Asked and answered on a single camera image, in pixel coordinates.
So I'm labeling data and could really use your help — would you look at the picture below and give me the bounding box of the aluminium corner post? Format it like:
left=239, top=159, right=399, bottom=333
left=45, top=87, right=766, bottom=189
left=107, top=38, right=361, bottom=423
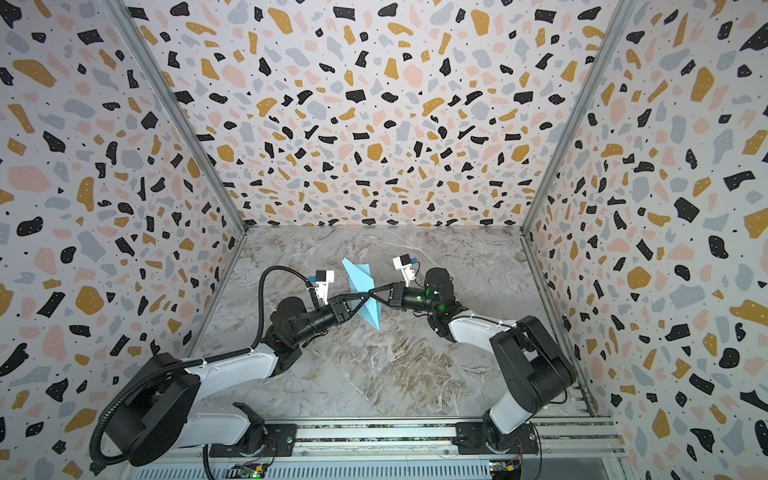
left=104, top=0, right=248, bottom=235
left=520, top=0, right=637, bottom=235

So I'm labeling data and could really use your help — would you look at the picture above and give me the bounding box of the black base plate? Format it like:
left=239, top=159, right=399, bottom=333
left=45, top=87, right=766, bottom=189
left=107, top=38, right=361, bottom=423
left=452, top=422, right=539, bottom=455
left=209, top=423, right=298, bottom=460

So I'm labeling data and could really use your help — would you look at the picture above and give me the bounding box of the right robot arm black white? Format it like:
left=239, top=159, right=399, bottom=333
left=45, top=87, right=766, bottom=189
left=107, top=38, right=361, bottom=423
left=366, top=268, right=575, bottom=451

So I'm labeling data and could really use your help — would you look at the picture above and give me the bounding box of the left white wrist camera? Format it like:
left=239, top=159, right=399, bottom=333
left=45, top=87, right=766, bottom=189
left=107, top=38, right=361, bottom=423
left=309, top=270, right=335, bottom=305

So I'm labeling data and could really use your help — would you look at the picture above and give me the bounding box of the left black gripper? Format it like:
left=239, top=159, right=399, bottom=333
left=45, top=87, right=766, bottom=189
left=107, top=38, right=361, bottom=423
left=290, top=294, right=366, bottom=348

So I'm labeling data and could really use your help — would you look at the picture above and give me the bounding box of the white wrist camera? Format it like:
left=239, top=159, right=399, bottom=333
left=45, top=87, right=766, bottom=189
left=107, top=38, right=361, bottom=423
left=309, top=270, right=335, bottom=305
left=392, top=254, right=417, bottom=287

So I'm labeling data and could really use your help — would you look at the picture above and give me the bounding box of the aluminium front rail frame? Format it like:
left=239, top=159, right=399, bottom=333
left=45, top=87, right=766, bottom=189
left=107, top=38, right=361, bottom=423
left=115, top=417, right=634, bottom=479

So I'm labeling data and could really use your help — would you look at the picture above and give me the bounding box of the right circuit board with wires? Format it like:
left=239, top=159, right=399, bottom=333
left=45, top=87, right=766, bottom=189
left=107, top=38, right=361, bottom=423
left=489, top=459, right=522, bottom=480

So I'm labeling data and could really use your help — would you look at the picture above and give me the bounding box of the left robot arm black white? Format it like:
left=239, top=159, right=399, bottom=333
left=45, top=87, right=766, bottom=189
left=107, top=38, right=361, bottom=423
left=89, top=289, right=401, bottom=473

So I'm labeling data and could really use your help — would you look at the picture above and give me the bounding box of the left green circuit board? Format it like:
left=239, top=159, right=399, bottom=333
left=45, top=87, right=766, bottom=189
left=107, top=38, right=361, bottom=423
left=225, top=462, right=269, bottom=479

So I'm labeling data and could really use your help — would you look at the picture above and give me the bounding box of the right aluminium corner post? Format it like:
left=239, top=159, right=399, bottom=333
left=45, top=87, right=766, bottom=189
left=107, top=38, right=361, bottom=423
left=520, top=0, right=637, bottom=235

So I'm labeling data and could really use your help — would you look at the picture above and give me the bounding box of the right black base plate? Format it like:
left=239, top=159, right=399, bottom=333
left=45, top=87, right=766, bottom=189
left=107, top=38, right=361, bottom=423
left=452, top=422, right=539, bottom=455

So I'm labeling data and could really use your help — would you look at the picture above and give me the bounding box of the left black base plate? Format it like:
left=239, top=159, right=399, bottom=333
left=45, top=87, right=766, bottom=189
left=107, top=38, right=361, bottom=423
left=209, top=423, right=298, bottom=460

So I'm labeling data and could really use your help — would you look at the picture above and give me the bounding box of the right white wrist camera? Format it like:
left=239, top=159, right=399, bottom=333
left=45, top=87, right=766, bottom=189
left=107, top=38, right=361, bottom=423
left=392, top=254, right=417, bottom=287

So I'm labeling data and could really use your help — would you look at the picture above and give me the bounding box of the left aluminium corner post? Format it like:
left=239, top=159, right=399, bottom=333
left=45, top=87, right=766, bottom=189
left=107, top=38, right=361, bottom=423
left=104, top=0, right=248, bottom=235

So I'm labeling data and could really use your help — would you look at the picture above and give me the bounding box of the light blue paper sheet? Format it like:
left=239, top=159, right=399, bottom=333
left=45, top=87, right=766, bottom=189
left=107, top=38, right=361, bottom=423
left=342, top=258, right=381, bottom=330

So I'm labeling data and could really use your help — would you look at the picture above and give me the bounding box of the left black corrugated cable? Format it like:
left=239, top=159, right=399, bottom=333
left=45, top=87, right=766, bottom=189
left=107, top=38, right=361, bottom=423
left=88, top=265, right=313, bottom=476

